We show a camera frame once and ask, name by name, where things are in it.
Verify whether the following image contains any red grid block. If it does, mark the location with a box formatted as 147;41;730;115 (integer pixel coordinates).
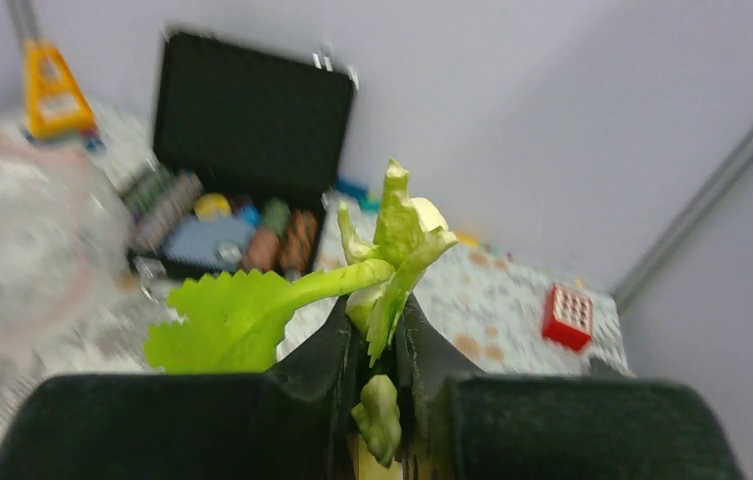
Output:
541;283;594;352

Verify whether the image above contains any green celery stalk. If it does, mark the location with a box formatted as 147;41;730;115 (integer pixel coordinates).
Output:
144;160;458;468

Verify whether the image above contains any blue card deck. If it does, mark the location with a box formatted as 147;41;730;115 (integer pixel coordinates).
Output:
163;216;256;271

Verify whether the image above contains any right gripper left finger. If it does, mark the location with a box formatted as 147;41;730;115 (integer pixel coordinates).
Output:
0;300;357;479

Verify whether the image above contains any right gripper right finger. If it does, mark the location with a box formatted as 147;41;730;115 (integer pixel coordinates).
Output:
395;299;743;479

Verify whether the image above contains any black poker chip case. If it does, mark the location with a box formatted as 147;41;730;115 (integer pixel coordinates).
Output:
152;30;356;278

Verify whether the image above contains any yellow toy ladder cart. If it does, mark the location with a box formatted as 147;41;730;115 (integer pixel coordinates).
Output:
22;39;104;152

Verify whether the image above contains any yellow poker chip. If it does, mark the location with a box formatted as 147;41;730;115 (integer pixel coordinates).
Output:
193;193;232;220

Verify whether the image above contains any clear pink zip bag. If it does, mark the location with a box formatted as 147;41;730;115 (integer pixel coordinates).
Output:
0;133;130;351

